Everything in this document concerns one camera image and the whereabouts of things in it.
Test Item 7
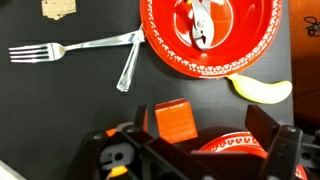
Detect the orange cube block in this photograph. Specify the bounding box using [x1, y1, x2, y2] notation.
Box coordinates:
[154, 97, 199, 145]

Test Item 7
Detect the red plastic bowl white trim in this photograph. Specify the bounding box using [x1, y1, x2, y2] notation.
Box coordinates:
[139, 0, 284, 80]
[199, 131, 309, 180]

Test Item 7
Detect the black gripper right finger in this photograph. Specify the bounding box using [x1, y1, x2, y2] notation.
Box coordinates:
[245, 103, 304, 180]

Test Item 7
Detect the yellow toy banana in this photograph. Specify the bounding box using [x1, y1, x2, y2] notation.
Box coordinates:
[226, 73, 294, 105]

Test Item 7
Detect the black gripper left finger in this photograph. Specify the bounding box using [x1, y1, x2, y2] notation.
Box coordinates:
[119, 104, 222, 180]

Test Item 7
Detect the silver metal fork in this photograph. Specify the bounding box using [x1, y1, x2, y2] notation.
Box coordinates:
[8, 29, 146, 64]

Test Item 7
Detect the tan tape patch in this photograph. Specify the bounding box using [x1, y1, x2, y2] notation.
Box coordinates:
[41, 0, 77, 21]

